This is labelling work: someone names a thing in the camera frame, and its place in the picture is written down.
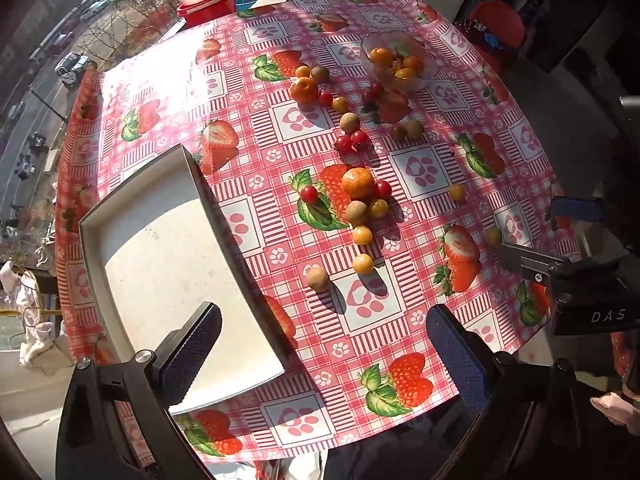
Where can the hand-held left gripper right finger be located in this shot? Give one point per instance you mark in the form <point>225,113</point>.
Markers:
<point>457,355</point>

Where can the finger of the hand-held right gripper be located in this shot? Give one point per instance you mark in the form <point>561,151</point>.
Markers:
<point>525,256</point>
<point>575,208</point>

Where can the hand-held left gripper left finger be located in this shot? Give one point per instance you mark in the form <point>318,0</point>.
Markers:
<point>192,350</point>

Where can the yellow cherry tomato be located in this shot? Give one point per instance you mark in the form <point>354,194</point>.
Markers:
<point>456,192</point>
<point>340,104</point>
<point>362,235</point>
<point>363,263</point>
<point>301,70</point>
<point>378,208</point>
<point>492,235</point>

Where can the white tray with grey rim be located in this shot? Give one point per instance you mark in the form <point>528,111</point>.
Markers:
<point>165,250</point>

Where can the tan longan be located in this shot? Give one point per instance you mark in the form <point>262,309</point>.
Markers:
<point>349,122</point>
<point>357,210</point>
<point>320,73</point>
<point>414,129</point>
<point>318,278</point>
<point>398,131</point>

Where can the red cherry tomato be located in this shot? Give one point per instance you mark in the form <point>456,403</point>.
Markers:
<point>376,90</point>
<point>382,189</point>
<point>325,98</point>
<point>309,193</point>
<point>344,143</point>
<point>359,138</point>

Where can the person's right hand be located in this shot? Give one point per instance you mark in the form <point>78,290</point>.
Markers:
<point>617,410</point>

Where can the white hanging cloth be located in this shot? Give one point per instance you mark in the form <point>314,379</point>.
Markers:
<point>30,310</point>

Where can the small tangerine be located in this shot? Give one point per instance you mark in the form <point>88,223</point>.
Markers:
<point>304,90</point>
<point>358,182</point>

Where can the black screen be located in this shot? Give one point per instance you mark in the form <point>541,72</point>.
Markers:
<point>570,25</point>

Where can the red chair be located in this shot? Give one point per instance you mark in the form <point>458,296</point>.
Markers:
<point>495,20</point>

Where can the clear glass bowl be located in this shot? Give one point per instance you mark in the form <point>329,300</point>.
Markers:
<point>425,67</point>

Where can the small orange fruit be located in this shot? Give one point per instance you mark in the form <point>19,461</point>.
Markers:
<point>405,74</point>
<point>381,56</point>
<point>411,62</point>

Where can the strawberry print checkered tablecloth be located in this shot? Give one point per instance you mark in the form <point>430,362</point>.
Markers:
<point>260,125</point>

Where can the white car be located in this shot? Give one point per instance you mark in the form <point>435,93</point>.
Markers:
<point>72,67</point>

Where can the red plastic basin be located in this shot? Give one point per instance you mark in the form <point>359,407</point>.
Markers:
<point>210,12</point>

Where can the white paper sheet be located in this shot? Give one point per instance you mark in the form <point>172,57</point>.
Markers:
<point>272,0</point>

